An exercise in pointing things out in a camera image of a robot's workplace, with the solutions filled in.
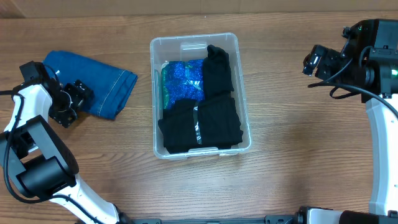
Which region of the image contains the blue denim cloth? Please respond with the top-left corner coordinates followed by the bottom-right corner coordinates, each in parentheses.
top-left (43, 50), bottom-right (138, 120)

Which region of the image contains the black cloth bundle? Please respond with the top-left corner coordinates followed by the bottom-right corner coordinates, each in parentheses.
top-left (202, 45), bottom-right (234, 99)

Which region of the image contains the blue sequin fabric bundle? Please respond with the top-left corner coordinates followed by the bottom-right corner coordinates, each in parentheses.
top-left (161, 59), bottom-right (205, 109)

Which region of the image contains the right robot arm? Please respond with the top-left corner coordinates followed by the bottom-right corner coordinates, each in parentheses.
top-left (290, 19), bottom-right (397, 223)

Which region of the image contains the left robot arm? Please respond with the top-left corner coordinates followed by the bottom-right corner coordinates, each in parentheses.
top-left (1, 61), bottom-right (131, 223)

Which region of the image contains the clear plastic storage bin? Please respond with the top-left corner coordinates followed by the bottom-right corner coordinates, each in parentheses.
top-left (150, 32), bottom-right (252, 161)

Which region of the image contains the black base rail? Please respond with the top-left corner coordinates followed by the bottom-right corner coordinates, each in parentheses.
top-left (130, 215), bottom-right (295, 224)

